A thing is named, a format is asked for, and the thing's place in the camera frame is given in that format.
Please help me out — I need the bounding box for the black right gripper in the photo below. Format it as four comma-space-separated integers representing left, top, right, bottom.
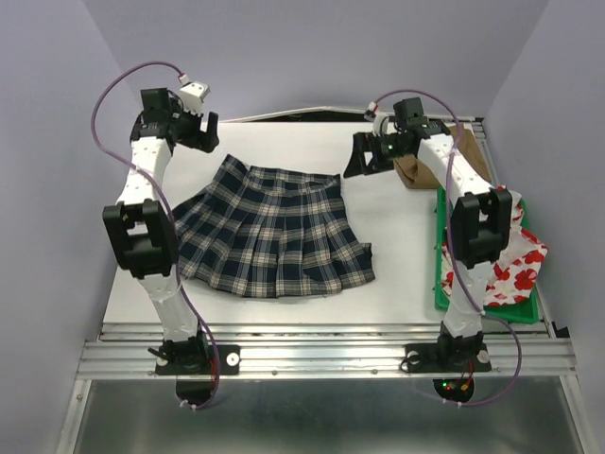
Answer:
342, 131, 411, 179

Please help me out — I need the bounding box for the brown pleated skirt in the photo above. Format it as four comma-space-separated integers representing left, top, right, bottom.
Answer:
393, 126, 492, 190

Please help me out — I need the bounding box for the navy plaid skirt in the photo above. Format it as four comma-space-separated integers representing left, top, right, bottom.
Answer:
173, 155, 375, 299

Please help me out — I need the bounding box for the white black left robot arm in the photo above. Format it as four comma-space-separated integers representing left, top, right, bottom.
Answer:
102, 82, 218, 375

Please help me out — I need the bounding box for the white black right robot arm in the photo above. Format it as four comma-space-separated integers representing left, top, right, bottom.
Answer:
344, 92, 512, 374

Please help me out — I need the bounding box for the white red floral skirt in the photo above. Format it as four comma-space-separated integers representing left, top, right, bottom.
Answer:
442, 191, 548, 306

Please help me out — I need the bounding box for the green plastic basket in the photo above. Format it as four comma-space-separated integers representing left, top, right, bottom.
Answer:
434, 188, 540, 324

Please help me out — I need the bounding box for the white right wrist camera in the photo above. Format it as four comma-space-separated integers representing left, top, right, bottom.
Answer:
364, 101, 389, 137

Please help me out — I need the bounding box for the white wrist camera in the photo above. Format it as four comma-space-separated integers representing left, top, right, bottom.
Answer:
178, 81, 210, 117
364, 101, 389, 137

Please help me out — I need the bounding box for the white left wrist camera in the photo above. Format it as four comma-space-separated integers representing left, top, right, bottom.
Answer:
178, 81, 210, 117

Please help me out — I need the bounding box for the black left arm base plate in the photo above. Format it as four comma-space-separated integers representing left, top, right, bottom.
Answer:
154, 344, 241, 376

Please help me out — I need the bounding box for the aluminium frame rail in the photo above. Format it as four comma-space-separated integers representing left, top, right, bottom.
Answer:
76, 323, 577, 380

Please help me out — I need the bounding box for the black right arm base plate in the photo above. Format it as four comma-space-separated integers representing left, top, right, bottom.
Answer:
400, 342, 493, 375

